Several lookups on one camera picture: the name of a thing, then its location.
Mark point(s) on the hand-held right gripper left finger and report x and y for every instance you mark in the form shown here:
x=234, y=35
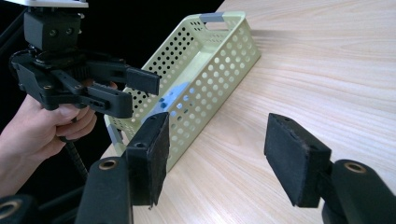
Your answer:
x=146, y=158

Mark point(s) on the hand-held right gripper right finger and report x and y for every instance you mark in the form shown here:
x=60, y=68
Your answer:
x=295, y=161

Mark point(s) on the pale yellow perforated plastic basket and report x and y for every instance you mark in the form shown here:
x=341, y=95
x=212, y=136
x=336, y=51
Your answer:
x=218, y=77

